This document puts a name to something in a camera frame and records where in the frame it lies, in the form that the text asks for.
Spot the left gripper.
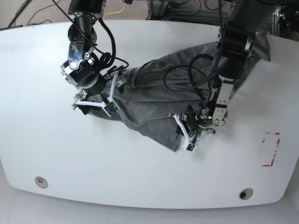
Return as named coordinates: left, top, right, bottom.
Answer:
left=168, top=112, right=215, bottom=144

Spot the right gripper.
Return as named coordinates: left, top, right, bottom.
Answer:
left=71, top=66, right=127, bottom=117

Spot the grey t-shirt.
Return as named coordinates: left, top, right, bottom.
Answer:
left=81, top=31, right=271, bottom=153

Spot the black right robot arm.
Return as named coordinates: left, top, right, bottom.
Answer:
left=61, top=0, right=128, bottom=117

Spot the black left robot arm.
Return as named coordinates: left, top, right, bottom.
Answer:
left=169, top=0, right=279, bottom=152

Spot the right table grommet hole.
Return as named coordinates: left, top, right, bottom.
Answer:
left=239, top=188, right=253, bottom=200

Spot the table grommet hole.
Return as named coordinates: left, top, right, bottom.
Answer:
left=35, top=176, right=48, bottom=189
left=239, top=188, right=253, bottom=200

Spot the red tape marking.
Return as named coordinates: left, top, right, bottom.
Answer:
left=259, top=132, right=281, bottom=167

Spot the left table grommet hole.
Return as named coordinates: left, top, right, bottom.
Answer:
left=35, top=176, right=48, bottom=189

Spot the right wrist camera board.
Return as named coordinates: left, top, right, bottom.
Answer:
left=104, top=101, right=119, bottom=117

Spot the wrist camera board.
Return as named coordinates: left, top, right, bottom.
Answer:
left=104, top=101, right=119, bottom=117
left=183, top=141, right=198, bottom=153

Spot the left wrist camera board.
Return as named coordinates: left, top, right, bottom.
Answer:
left=183, top=141, right=198, bottom=153

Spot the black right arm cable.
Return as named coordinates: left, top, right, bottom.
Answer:
left=51, top=0, right=129, bottom=77

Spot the aluminium frame post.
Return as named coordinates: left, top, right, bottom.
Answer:
left=146, top=0, right=170, bottom=21

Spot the black floor cables left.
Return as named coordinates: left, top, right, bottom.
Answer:
left=8, top=0, right=59, bottom=28

